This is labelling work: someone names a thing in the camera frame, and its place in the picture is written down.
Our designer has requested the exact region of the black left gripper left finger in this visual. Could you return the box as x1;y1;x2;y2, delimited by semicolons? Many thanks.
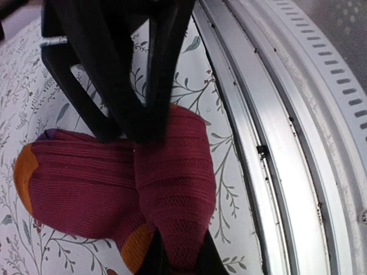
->
135;230;170;275

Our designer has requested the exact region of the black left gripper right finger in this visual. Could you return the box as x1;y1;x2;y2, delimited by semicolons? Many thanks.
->
194;230;229;275

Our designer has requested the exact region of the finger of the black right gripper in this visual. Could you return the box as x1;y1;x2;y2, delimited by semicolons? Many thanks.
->
130;1;195;143
41;1;142;143

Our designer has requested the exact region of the maroon striped sock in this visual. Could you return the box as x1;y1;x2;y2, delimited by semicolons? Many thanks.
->
13;105;216;274

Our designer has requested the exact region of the floral patterned table mat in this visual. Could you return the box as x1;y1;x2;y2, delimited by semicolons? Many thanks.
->
1;19;263;274

